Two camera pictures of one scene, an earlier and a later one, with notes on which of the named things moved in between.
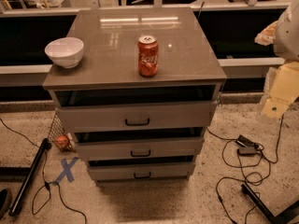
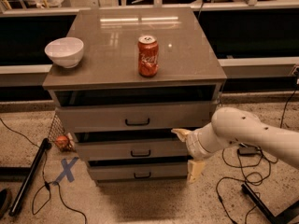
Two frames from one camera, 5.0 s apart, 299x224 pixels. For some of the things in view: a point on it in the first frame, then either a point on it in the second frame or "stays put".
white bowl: [65, 52] stays put
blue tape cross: [66, 170] stays put
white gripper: [288, 36] to [195, 145]
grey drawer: [136, 144] stays put
